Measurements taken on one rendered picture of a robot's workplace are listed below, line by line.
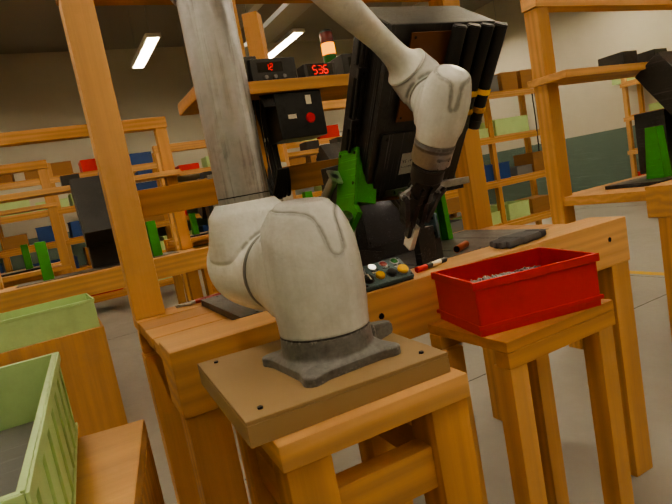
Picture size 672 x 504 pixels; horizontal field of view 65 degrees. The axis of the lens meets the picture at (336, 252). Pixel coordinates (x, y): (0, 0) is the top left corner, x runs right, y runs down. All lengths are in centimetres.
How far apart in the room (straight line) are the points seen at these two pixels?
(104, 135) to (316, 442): 124
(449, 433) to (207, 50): 76
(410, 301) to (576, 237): 65
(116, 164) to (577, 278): 131
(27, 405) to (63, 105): 1065
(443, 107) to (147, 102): 1090
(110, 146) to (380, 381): 120
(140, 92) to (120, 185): 1017
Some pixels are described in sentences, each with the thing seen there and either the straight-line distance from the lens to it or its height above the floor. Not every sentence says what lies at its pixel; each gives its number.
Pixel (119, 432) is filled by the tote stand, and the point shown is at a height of 79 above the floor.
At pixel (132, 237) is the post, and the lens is 174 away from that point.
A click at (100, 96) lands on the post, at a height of 156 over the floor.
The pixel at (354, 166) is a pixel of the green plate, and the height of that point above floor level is 122.
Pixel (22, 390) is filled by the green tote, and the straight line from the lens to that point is 118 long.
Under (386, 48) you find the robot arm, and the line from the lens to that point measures 121.
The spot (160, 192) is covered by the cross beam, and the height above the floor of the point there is 126.
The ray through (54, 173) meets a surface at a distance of 842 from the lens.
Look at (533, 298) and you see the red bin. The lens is 124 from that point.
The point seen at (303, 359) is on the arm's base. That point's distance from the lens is 85.
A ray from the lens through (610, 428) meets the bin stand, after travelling 146.
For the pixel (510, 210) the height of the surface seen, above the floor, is 40.
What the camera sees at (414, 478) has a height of 71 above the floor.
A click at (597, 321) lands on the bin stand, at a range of 135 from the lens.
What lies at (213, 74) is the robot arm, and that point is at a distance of 102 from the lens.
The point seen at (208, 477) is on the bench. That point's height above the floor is 61.
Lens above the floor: 117
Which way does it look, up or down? 7 degrees down
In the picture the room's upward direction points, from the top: 11 degrees counter-clockwise
